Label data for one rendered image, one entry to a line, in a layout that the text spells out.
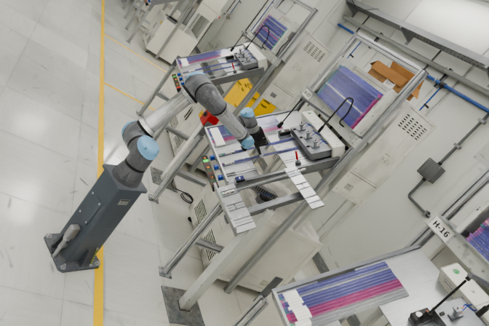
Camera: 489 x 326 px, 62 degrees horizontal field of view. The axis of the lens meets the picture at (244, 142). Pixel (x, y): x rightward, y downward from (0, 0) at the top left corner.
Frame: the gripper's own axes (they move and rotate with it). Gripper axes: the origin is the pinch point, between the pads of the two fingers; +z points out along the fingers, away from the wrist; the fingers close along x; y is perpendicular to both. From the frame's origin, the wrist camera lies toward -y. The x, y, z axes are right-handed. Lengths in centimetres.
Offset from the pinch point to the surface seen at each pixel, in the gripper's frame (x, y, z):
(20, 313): -72, -127, -33
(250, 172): -12.6, -10.1, -1.8
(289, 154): -4.4, 17.2, 5.2
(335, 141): -12.7, 45.5, 4.2
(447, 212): -95, 61, 0
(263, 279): -21, -32, 85
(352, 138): -21, 54, 1
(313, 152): -15.8, 29.5, 2.2
